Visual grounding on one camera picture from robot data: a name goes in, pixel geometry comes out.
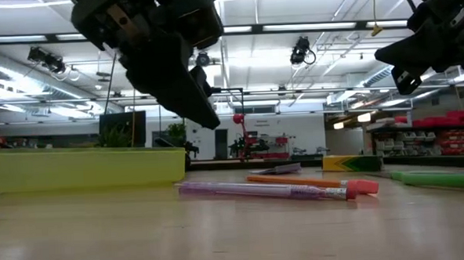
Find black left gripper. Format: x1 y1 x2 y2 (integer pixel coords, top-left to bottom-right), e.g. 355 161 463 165
69 0 233 136

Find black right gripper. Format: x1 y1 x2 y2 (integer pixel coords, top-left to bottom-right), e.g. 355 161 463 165
372 0 464 97

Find yellow green crayon box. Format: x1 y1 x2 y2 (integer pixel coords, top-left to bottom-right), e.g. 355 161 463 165
321 153 384 175

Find pale blue sticky note pad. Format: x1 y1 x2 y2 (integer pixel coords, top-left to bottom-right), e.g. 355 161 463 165
248 162 303 176

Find purple pencil with red eraser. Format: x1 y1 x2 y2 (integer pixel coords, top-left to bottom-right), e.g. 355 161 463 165
178 174 358 208

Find orange pencil with eraser cap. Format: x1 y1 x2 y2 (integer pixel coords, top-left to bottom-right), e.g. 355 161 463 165
246 169 380 200

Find dark grey door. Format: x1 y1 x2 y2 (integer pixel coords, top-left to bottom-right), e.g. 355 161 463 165
214 128 230 161

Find shelf with red bins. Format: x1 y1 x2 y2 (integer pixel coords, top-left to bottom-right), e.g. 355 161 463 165
366 110 464 160

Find small artificial green plant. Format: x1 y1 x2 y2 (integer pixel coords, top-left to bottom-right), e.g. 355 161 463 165
96 122 134 149

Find red robot machine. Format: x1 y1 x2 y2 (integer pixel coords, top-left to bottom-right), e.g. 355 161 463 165
227 111 291 163

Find yellow-green translucent pencil case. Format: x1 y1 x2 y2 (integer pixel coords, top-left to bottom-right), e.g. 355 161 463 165
0 142 187 194

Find yellow hanging cord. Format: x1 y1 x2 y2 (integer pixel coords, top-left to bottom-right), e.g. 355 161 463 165
368 0 384 38

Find black ceiling camera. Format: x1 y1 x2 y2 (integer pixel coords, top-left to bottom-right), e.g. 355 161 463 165
288 34 317 67
27 45 67 75

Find green handled scissors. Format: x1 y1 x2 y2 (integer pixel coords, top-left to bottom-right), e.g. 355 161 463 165
390 168 464 192

